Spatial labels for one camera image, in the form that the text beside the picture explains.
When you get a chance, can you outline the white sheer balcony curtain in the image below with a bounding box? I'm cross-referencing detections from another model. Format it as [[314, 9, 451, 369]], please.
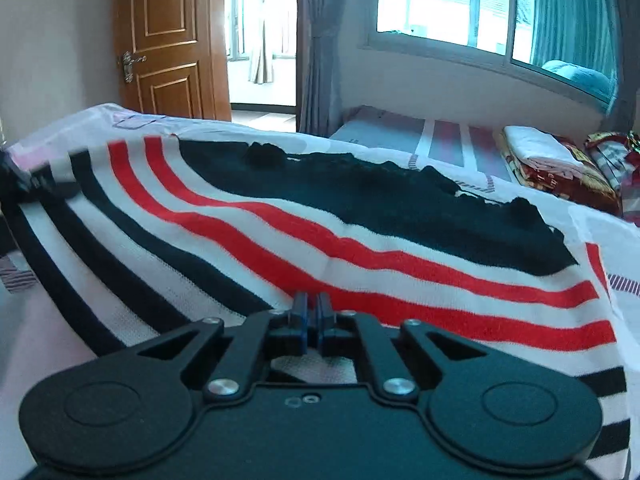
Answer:
[[248, 0, 273, 84]]

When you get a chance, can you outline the grey curtain left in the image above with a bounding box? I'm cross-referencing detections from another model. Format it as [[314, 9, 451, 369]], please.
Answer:
[[296, 0, 346, 138]]

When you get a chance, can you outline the metal door handle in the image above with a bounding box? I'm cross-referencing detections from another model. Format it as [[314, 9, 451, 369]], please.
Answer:
[[119, 51, 146, 84]]

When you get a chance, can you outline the striped white red black sweater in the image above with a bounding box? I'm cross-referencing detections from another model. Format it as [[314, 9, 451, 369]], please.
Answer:
[[1, 136, 639, 479]]

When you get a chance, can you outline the teal curtain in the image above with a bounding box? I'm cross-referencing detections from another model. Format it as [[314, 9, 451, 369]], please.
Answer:
[[529, 0, 616, 98]]

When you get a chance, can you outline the colourful checked clothes pile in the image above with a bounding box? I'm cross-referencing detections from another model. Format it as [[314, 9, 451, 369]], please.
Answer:
[[585, 132, 639, 192]]

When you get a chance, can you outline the brown wooden door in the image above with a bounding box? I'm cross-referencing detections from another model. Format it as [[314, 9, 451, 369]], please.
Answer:
[[113, 0, 231, 122]]

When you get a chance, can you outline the folded red yellow blanket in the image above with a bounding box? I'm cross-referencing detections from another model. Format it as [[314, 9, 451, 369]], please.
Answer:
[[494, 129, 622, 217]]

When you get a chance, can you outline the window with white frame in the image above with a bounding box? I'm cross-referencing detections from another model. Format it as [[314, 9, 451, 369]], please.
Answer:
[[366, 0, 608, 108]]

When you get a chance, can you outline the folded white cloth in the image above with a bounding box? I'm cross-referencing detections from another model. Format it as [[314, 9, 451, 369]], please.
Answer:
[[503, 126, 584, 174]]

